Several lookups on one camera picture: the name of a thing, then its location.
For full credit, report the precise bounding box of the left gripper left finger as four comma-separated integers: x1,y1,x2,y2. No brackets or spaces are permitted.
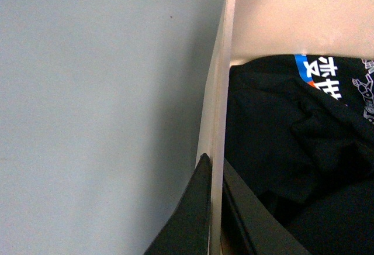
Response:
144,153,211,254

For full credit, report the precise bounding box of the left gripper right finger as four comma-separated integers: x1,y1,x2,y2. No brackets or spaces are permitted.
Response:
222,161,310,254

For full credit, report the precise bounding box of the beige plastic laundry hamper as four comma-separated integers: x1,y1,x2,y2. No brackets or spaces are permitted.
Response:
197,0,373,254

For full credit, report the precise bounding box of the black printed t-shirt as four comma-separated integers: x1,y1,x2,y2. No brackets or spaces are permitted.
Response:
224,54,373,254

